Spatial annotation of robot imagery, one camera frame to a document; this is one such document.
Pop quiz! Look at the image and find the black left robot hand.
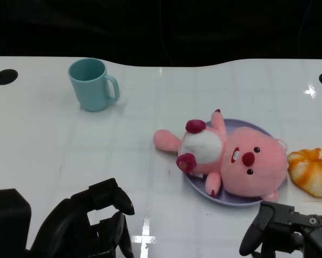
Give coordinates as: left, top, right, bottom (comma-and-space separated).
26, 177, 136, 258

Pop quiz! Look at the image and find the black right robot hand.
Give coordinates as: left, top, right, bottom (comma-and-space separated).
239, 202, 322, 258

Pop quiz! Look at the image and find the pink plush beaver doll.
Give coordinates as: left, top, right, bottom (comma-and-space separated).
153, 109, 290, 202

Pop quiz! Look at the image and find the lavender plastic plate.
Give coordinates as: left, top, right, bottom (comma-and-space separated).
183, 118, 288, 207

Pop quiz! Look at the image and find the orange white pumpkin bread toy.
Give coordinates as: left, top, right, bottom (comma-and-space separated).
287, 147, 322, 198

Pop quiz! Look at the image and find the teal plastic mug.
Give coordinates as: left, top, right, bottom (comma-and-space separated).
67, 58, 120, 112

